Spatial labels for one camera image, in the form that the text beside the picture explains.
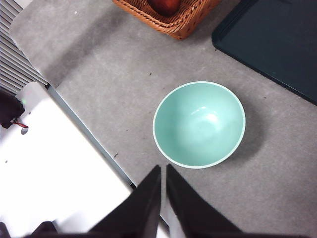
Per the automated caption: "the black rounded object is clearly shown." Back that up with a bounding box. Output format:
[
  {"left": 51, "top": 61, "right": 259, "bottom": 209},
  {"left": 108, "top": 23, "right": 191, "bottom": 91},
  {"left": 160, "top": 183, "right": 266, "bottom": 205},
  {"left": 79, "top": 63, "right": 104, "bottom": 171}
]
[{"left": 0, "top": 89, "right": 25, "bottom": 129}]

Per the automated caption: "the dark rectangular tray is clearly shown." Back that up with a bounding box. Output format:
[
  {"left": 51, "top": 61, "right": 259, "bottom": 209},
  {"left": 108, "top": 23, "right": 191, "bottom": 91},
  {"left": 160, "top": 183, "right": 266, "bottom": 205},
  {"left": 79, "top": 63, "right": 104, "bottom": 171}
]
[{"left": 211, "top": 0, "right": 317, "bottom": 106}]

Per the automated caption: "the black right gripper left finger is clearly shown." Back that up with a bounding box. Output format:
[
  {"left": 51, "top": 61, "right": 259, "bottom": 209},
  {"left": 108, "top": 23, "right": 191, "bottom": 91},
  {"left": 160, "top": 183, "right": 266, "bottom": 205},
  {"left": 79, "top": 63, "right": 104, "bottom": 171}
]
[{"left": 86, "top": 165, "right": 161, "bottom": 238}]

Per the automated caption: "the grey ribbed panel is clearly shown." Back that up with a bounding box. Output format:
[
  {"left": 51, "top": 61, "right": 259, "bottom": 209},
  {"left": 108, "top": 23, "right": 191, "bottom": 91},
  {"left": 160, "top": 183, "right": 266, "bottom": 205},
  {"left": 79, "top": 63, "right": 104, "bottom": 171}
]
[{"left": 0, "top": 0, "right": 49, "bottom": 94}]

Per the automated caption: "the dark purple plum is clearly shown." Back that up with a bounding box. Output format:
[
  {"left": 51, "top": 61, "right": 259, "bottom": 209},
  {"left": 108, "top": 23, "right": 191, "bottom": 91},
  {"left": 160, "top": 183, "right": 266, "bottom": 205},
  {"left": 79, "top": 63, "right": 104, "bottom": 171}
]
[{"left": 147, "top": 0, "right": 181, "bottom": 17}]

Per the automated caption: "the brown wicker basket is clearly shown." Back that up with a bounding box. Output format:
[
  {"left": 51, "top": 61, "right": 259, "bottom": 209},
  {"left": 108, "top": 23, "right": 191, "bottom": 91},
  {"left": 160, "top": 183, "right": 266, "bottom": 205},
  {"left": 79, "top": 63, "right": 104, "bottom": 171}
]
[{"left": 112, "top": 0, "right": 222, "bottom": 40}]

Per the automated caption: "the white flat platform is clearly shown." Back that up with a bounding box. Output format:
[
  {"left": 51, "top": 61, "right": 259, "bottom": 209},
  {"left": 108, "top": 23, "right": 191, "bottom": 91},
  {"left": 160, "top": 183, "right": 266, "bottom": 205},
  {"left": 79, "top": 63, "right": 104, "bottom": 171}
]
[{"left": 0, "top": 81, "right": 171, "bottom": 238}]

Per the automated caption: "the red cable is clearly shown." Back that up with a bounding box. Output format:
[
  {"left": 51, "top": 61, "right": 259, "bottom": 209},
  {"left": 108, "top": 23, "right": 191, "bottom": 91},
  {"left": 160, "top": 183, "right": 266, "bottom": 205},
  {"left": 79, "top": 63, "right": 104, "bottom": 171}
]
[{"left": 11, "top": 118, "right": 29, "bottom": 129}]

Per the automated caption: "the teal ribbed bowl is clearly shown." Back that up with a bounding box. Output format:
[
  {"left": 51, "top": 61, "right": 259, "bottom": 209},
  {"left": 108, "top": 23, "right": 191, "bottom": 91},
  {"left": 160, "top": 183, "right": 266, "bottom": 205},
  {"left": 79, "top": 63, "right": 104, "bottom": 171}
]
[{"left": 153, "top": 81, "right": 246, "bottom": 170}]

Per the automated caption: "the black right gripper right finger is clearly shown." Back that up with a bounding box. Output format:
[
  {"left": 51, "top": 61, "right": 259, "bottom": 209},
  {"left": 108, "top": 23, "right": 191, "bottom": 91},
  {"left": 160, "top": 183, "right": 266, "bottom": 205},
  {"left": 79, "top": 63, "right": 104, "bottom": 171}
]
[{"left": 166, "top": 164, "right": 248, "bottom": 238}]

